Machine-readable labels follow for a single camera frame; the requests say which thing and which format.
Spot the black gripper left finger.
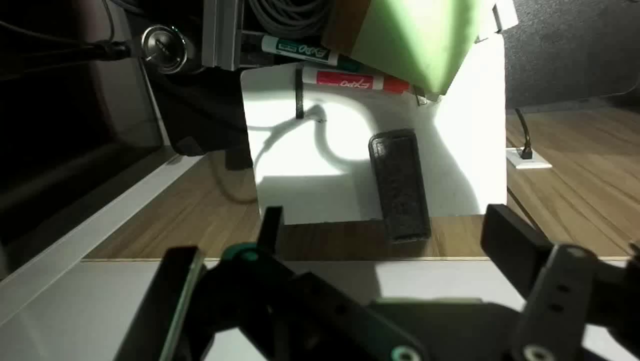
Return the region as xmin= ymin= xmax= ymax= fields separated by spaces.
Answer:
xmin=117 ymin=204 xmax=431 ymax=361

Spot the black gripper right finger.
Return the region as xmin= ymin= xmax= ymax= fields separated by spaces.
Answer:
xmin=478 ymin=202 xmax=640 ymax=361

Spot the black whiteboard eraser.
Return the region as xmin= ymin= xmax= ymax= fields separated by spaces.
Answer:
xmin=369 ymin=128 xmax=432 ymax=244

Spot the white power strip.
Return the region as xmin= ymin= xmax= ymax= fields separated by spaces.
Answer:
xmin=506 ymin=147 xmax=554 ymax=170

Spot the white table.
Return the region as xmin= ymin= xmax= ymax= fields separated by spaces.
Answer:
xmin=238 ymin=33 xmax=510 ymax=226

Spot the silver round knob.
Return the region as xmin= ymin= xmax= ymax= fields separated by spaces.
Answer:
xmin=140 ymin=24 xmax=197 ymax=75

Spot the red marker pen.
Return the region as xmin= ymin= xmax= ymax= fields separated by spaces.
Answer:
xmin=294 ymin=65 xmax=414 ymax=97

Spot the aluminium profile bar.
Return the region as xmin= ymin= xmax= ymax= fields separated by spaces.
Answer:
xmin=202 ymin=0 xmax=247 ymax=73

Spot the green marker pen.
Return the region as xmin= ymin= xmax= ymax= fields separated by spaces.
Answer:
xmin=242 ymin=35 xmax=366 ymax=75

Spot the green book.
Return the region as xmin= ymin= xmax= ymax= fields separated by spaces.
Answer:
xmin=322 ymin=0 xmax=498 ymax=97

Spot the thin black plug cable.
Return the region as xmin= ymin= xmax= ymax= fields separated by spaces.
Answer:
xmin=512 ymin=107 xmax=537 ymax=160

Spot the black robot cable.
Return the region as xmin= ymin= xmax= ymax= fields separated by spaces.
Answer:
xmin=0 ymin=18 xmax=137 ymax=69

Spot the grey coiled cable bundle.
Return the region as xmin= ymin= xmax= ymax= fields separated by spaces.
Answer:
xmin=247 ymin=0 xmax=337 ymax=39

